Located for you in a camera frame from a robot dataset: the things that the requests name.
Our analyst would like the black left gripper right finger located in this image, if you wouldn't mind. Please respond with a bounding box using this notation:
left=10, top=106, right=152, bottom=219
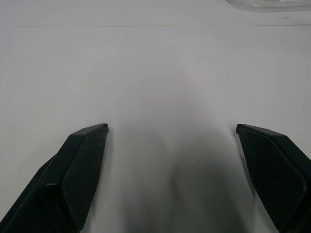
left=235, top=123, right=311, bottom=233

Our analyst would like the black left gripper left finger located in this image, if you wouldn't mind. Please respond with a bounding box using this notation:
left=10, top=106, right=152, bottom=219
left=0, top=123, right=110, bottom=233

